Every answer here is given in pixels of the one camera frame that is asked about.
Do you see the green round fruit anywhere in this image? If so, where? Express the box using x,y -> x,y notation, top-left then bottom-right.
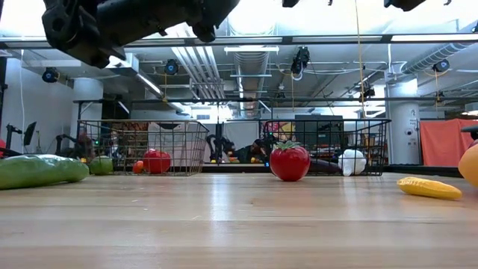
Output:
88,155 -> 114,176

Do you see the green cucumber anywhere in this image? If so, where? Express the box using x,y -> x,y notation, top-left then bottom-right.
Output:
0,154 -> 90,191

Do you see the red tomato green calyx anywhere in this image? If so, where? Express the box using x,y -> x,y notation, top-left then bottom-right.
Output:
143,148 -> 172,175
269,140 -> 311,182

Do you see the purple eggplant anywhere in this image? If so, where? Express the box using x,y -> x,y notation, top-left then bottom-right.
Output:
309,158 -> 343,175

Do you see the white garlic bulb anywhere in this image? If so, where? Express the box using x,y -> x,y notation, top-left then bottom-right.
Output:
338,149 -> 367,177

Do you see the small yellow corn cob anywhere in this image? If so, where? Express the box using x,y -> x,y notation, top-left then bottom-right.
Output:
396,176 -> 463,200

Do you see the orange yellow fruit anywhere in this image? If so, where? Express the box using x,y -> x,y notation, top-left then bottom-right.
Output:
458,143 -> 478,188

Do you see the white round column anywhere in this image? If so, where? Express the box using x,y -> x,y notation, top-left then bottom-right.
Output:
69,77 -> 105,123
385,78 -> 422,166

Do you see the black tilted monitor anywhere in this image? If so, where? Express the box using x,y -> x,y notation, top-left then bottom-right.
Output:
22,121 -> 38,147

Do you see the long ceiling light fixture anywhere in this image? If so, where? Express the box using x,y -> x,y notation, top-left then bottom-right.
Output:
223,45 -> 281,55

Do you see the black overhead crossbar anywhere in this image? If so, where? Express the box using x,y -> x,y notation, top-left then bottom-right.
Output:
0,32 -> 478,50

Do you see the orange fabric screen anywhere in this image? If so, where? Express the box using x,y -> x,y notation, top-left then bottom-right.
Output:
419,118 -> 478,168

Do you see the black ceiling camera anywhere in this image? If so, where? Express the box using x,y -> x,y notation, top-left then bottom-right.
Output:
41,67 -> 60,84
432,58 -> 451,73
358,85 -> 376,102
290,46 -> 311,75
164,58 -> 181,76

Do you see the bronze wire basket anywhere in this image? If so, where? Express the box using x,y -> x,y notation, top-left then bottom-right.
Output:
77,119 -> 210,176

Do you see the silver ceiling duct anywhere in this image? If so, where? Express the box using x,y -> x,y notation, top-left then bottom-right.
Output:
401,40 -> 472,75
233,51 -> 270,113

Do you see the long black horizontal rail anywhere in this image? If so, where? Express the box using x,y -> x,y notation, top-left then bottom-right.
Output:
72,96 -> 478,105

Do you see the black wire basket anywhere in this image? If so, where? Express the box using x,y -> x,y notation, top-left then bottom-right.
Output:
260,118 -> 392,176

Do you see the yellow hanging cable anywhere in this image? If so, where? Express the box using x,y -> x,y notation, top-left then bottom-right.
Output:
353,0 -> 367,120

